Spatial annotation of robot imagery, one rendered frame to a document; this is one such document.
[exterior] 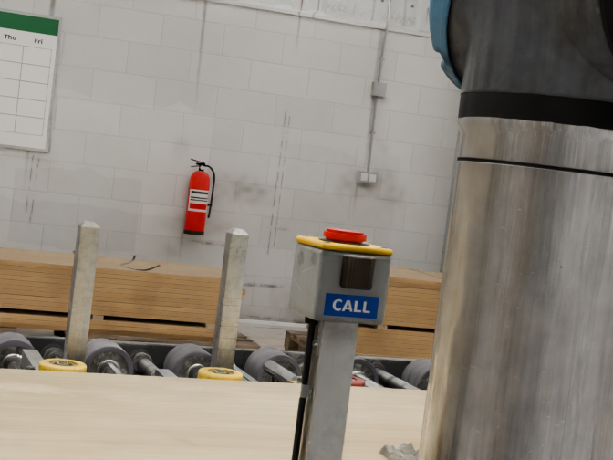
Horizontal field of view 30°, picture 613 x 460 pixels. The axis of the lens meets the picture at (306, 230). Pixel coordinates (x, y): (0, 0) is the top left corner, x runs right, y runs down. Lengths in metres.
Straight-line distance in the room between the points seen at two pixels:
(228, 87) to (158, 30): 0.65
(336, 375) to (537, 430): 0.49
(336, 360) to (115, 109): 7.27
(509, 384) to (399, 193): 8.26
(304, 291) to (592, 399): 0.49
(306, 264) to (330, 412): 0.14
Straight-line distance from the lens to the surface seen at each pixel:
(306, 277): 1.04
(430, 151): 8.92
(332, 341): 1.05
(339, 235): 1.04
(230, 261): 2.15
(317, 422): 1.06
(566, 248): 0.58
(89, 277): 2.09
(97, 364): 2.51
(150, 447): 1.53
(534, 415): 0.59
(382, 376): 2.81
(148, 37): 8.33
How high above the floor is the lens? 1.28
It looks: 3 degrees down
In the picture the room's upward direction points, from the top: 7 degrees clockwise
